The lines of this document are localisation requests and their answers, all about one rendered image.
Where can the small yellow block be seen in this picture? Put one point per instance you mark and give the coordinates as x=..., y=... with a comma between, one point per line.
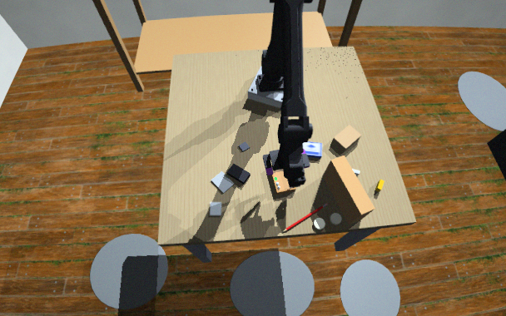
x=379, y=185

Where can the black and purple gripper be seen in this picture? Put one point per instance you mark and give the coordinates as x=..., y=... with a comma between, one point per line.
x=272, y=156

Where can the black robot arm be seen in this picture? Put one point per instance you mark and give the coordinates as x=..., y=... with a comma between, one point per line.
x=287, y=33

